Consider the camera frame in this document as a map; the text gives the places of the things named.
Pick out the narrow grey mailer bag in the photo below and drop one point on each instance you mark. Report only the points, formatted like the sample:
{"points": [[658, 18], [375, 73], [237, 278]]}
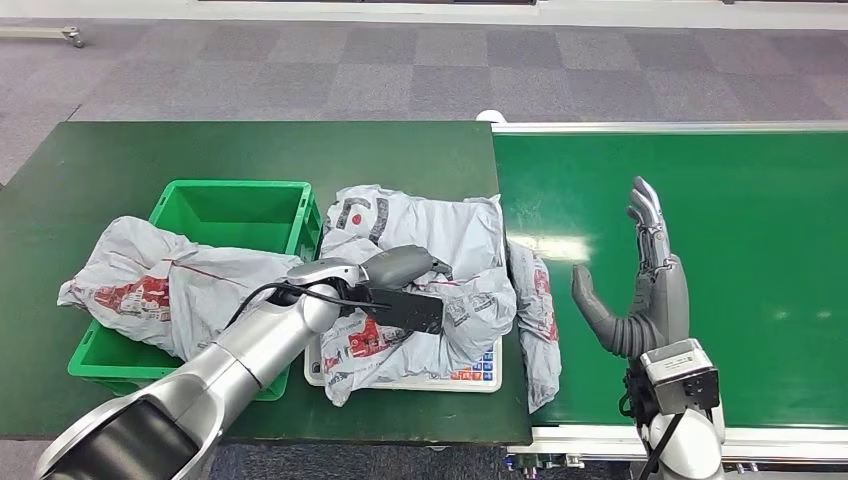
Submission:
{"points": [[540, 331]]}

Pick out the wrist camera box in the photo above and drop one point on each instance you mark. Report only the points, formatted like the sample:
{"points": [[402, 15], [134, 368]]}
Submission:
{"points": [[681, 378], [411, 311]]}

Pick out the large grey logo mailer bag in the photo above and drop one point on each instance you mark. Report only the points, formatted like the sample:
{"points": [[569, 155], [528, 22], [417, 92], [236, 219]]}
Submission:
{"points": [[457, 238]]}

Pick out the green plastic crate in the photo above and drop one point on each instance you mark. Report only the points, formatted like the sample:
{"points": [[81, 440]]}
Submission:
{"points": [[232, 212]]}

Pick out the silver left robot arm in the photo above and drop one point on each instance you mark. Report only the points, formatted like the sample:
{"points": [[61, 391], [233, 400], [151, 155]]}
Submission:
{"points": [[245, 358]]}

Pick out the white round knob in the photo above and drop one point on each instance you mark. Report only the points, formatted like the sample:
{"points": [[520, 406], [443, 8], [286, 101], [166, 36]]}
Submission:
{"points": [[490, 116]]}

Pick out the white electronic scale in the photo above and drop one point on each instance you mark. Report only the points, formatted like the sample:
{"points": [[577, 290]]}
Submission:
{"points": [[477, 378]]}

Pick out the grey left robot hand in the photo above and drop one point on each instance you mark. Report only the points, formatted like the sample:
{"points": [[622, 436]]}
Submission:
{"points": [[404, 265]]}

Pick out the green conveyor belt machine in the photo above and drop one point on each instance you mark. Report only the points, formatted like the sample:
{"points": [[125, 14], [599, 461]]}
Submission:
{"points": [[762, 232]]}

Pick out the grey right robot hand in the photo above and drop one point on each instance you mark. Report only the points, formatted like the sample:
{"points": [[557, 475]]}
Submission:
{"points": [[659, 305]]}

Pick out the cart base with caster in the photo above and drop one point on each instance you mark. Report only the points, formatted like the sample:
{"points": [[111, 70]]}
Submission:
{"points": [[46, 33]]}

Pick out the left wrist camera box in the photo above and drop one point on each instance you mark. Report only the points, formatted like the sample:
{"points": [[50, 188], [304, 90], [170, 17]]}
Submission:
{"points": [[411, 311]]}

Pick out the crumpled grey mailer bag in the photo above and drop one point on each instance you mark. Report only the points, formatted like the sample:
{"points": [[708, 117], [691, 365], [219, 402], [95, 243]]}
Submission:
{"points": [[172, 291]]}

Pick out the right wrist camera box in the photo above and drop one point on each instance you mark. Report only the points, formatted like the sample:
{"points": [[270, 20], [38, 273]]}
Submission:
{"points": [[681, 378]]}

